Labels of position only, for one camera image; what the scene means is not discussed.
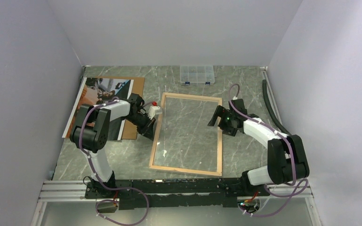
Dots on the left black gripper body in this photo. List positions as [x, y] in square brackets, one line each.
[143, 123]

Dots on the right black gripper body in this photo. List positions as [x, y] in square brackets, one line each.
[226, 123]

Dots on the brown backing board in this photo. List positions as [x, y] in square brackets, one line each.
[122, 87]

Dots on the clear acrylic glazing sheet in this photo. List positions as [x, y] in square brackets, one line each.
[186, 141]

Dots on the white wooden picture frame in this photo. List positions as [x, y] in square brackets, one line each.
[219, 170]

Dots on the printed photo poster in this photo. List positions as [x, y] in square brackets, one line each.
[97, 91]

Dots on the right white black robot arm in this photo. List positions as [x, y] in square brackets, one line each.
[286, 157]

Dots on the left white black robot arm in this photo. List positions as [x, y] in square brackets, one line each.
[91, 128]

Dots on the clear plastic organizer box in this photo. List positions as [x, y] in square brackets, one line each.
[197, 74]

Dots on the black foam tube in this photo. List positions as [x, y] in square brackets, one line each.
[270, 109]

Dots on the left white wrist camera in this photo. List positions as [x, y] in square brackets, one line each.
[154, 109]

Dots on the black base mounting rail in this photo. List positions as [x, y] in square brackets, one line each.
[139, 193]

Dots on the aluminium extrusion rail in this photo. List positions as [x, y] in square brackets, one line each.
[63, 191]

